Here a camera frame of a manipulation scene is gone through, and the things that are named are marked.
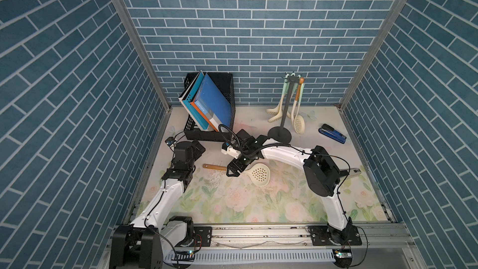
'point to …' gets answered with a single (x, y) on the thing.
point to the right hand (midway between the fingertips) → (233, 169)
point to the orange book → (209, 116)
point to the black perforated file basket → (225, 83)
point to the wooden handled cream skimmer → (259, 174)
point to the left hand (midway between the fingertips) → (197, 145)
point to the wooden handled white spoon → (298, 121)
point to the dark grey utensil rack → (281, 135)
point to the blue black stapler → (330, 131)
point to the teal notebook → (190, 107)
